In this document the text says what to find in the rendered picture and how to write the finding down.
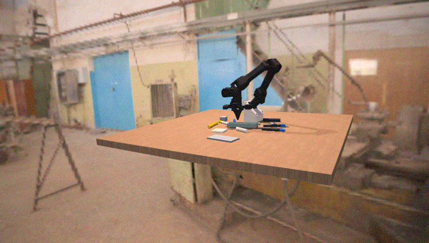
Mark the letter keyboard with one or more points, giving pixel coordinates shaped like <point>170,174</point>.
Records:
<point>250,125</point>

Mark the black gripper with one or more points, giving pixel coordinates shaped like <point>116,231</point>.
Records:
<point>240,108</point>

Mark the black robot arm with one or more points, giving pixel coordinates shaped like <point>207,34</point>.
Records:
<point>272,65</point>

